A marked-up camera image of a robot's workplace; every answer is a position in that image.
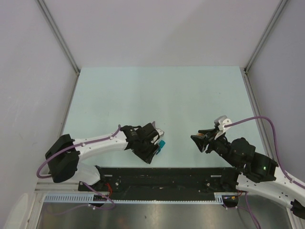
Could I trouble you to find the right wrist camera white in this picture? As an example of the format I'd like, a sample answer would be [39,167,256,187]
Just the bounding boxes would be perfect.
[214,115,232,140]

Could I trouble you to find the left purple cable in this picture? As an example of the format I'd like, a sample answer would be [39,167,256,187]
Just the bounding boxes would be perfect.
[36,124,122,215]

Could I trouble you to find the right aluminium frame post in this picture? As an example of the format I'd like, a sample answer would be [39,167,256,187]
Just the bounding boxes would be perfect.
[244,0,290,74]

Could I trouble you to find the white cable duct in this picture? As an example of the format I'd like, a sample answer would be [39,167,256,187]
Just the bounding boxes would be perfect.
[44,193,237,204]

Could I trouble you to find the teal weekly pill organizer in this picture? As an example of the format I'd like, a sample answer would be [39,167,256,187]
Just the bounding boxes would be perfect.
[156,140,165,154]

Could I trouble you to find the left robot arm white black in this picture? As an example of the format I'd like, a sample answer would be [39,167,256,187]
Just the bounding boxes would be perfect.
[37,122,164,191]

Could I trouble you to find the aluminium frame post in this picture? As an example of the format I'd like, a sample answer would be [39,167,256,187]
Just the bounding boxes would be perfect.
[35,0,81,76]
[244,0,290,74]

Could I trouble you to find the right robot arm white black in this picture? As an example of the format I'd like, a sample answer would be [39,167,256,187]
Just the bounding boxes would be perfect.
[191,129,305,219]

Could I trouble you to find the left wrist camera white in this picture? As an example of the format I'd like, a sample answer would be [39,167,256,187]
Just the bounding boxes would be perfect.
[152,128,164,144]

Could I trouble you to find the left aluminium frame post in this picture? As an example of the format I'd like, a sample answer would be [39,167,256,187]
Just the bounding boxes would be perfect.
[35,0,81,76]

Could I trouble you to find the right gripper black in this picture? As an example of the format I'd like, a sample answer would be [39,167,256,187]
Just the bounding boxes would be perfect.
[191,127,240,169]

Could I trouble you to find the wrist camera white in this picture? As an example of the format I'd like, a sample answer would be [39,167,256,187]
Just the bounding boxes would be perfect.
[152,128,164,144]
[214,115,232,140]

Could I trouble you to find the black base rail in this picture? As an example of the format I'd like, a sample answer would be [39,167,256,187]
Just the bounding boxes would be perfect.
[91,167,237,200]

